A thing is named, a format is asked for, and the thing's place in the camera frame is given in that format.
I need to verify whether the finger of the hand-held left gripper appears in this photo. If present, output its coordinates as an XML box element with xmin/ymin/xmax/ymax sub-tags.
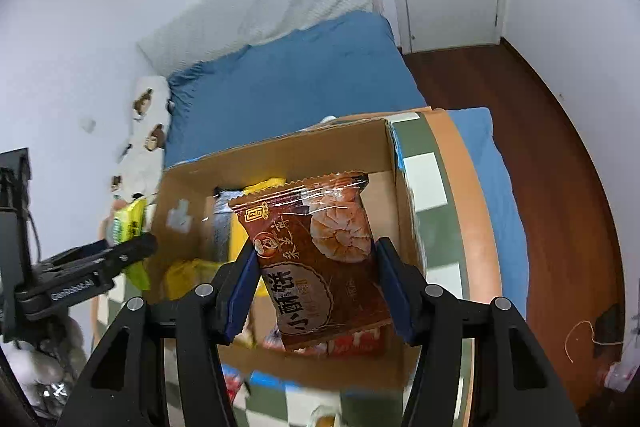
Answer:
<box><xmin>107</xmin><ymin>233</ymin><xmax>158</xmax><ymax>278</ymax></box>
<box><xmin>37</xmin><ymin>241</ymin><xmax>113</xmax><ymax>275</ymax></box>

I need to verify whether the long black snack bar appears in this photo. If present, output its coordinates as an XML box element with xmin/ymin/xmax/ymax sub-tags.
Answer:
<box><xmin>205</xmin><ymin>189</ymin><xmax>241</xmax><ymax>263</ymax></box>

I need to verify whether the yellow black snack packet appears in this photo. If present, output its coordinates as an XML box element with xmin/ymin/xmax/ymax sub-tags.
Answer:
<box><xmin>242</xmin><ymin>177</ymin><xmax>286</xmax><ymax>198</ymax></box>

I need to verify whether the white bear print pillow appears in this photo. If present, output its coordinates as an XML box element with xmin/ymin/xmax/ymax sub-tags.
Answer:
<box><xmin>107</xmin><ymin>76</ymin><xmax>173</xmax><ymax>208</ymax></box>

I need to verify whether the grey cloth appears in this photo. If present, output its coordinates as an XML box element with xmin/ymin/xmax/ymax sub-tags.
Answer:
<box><xmin>0</xmin><ymin>317</ymin><xmax>86</xmax><ymax>418</ymax></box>

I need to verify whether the green white checkered mat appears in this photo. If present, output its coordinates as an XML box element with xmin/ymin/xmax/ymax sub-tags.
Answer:
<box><xmin>92</xmin><ymin>107</ymin><xmax>503</xmax><ymax>427</ymax></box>

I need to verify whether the cardboard box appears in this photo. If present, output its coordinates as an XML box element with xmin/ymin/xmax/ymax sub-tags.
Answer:
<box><xmin>147</xmin><ymin>109</ymin><xmax>431</xmax><ymax>393</ymax></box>

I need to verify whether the plain yellow snack packet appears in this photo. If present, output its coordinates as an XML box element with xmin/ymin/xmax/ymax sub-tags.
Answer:
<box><xmin>165</xmin><ymin>259</ymin><xmax>236</xmax><ymax>303</ymax></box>

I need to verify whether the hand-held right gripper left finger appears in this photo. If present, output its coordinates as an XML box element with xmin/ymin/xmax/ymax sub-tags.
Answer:
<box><xmin>57</xmin><ymin>239</ymin><xmax>258</xmax><ymax>427</ymax></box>

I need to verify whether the blue bed sheet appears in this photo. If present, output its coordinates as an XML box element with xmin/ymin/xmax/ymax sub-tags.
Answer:
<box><xmin>162</xmin><ymin>12</ymin><xmax>531</xmax><ymax>318</ymax></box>

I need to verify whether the brown pastry packet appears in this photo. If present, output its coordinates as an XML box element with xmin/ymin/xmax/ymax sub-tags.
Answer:
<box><xmin>227</xmin><ymin>172</ymin><xmax>396</xmax><ymax>353</ymax></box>

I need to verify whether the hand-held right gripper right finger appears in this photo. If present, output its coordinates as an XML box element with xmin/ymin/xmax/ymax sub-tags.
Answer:
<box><xmin>375</xmin><ymin>237</ymin><xmax>581</xmax><ymax>427</ymax></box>

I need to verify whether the black stand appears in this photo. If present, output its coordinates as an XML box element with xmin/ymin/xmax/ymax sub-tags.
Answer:
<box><xmin>0</xmin><ymin>149</ymin><xmax>33</xmax><ymax>343</ymax></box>

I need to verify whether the thin pale cable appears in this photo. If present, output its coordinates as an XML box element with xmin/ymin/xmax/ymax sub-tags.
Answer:
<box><xmin>565</xmin><ymin>319</ymin><xmax>626</xmax><ymax>363</ymax></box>

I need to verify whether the yellow green snack packet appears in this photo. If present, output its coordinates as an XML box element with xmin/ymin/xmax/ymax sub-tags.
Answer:
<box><xmin>107</xmin><ymin>197</ymin><xmax>151</xmax><ymax>290</ymax></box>

